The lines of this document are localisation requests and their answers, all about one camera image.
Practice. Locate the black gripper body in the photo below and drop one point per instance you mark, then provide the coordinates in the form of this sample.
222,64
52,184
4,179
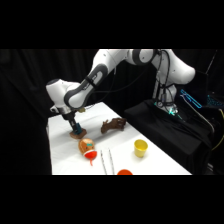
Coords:
70,117

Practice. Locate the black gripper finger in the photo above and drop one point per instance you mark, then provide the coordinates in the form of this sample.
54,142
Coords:
80,127
72,128

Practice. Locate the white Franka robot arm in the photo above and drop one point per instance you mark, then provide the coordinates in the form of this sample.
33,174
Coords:
100,71

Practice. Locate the wooden block with blue centre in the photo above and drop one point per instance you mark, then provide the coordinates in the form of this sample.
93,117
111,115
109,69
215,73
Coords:
82,134

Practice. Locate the orange and brown plush toy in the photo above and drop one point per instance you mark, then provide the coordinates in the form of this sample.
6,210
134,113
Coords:
86,147

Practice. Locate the brown moose plush toy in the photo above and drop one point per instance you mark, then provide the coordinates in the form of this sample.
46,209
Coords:
114,125

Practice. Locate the black curtain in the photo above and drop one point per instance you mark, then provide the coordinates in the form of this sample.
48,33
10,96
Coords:
23,83

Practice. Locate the orange bowl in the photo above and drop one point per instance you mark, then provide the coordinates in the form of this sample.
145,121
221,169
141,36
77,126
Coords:
124,172

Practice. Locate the yellow plastic cup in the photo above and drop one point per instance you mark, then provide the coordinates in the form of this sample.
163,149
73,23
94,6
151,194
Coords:
140,149

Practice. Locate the black cloth-covered robot stand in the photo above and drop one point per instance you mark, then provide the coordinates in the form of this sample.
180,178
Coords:
166,133

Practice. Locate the small green light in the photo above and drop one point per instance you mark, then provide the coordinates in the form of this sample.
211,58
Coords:
172,111

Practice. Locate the blue-lit device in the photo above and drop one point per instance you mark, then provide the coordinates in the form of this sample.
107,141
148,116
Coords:
190,97

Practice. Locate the teal-lit keyboard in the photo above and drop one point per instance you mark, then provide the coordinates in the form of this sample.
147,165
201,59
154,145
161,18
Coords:
215,100

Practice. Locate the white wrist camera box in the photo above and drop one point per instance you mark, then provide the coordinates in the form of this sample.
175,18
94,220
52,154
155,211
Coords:
54,109

